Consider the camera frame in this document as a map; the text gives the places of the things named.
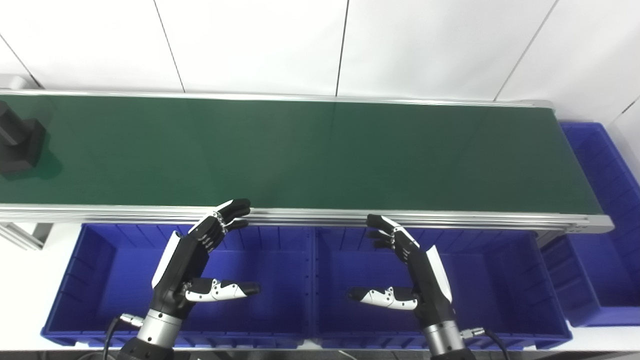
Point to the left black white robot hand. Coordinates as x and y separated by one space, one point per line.
180 265

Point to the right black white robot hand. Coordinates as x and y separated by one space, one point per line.
425 280

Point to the black cylinder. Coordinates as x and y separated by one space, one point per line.
20 145

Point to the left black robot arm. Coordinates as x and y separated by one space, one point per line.
157 330

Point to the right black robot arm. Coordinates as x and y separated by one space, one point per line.
445 340

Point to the blue plastic bin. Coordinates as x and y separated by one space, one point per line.
120 285
490 290
610 260

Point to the green conveyor belt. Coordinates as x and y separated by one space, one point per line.
325 217
320 155

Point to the aluminium conveyor leg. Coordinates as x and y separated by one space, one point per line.
20 235
547 237

